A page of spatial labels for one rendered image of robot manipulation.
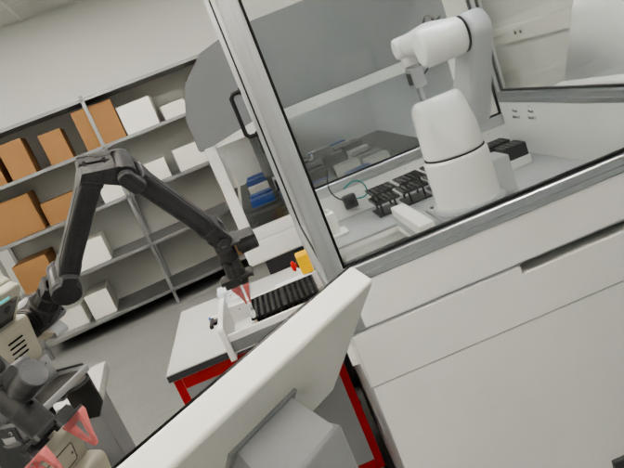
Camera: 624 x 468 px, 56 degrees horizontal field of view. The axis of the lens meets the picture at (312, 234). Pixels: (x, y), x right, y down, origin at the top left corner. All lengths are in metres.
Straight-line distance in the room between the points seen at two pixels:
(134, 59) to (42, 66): 0.80
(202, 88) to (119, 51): 3.43
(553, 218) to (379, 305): 0.44
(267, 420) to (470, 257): 0.66
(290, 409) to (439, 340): 0.58
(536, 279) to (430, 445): 0.47
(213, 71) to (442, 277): 1.53
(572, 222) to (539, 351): 0.32
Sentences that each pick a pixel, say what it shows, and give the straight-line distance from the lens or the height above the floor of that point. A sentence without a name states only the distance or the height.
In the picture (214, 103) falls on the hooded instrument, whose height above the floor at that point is 1.53.
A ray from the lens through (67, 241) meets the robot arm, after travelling 1.57.
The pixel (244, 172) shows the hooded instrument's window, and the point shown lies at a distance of 2.60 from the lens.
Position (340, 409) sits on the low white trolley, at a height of 0.38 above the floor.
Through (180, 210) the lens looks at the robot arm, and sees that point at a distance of 1.58.
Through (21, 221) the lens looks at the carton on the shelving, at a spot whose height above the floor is 1.22.
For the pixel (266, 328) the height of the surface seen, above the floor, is 0.87.
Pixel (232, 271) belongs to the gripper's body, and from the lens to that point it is 1.76.
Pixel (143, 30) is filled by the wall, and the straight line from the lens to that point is 5.97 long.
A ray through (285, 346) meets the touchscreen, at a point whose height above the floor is 1.18.
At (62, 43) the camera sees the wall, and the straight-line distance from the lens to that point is 6.00.
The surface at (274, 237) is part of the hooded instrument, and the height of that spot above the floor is 0.89.
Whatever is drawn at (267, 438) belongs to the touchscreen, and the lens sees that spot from 0.89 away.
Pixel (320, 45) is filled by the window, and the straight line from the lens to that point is 1.25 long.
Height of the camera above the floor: 1.52
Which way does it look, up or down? 15 degrees down
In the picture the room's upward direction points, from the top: 22 degrees counter-clockwise
